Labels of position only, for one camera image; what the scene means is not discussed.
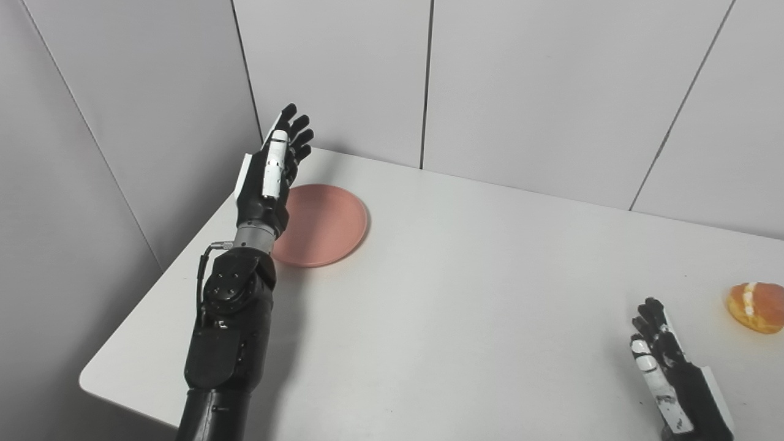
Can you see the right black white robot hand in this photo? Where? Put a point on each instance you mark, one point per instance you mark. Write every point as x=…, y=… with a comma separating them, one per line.
x=680, y=386

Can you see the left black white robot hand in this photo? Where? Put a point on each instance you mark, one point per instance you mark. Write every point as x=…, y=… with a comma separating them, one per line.
x=269, y=177

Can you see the pink round plate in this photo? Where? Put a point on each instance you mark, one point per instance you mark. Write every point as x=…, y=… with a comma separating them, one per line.
x=324, y=226

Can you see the cream puff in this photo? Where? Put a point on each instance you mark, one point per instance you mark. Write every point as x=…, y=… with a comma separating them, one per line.
x=756, y=307

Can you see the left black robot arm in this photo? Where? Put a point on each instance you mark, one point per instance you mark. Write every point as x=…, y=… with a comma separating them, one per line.
x=226, y=331

